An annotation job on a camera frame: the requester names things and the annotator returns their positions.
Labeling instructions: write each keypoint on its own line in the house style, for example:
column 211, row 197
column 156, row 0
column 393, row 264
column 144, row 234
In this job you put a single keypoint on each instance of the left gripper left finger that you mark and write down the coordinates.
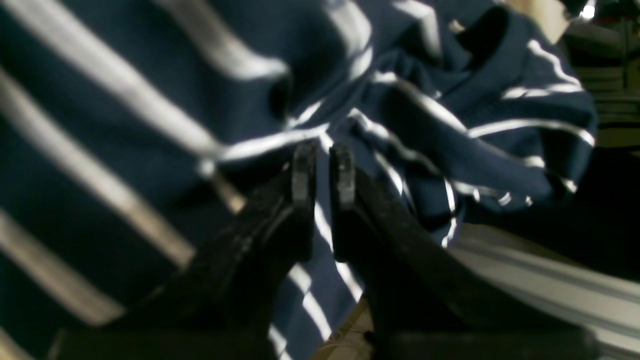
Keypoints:
column 220, row 308

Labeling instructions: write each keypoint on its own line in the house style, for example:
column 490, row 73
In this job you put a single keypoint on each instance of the navy white striped t-shirt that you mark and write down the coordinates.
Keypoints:
column 130, row 129

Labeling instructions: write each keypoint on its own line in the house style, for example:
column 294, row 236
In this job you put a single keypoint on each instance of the aluminium frame post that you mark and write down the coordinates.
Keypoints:
column 608, row 306

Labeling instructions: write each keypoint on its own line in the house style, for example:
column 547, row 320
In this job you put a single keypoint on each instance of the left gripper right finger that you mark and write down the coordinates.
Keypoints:
column 424, row 304

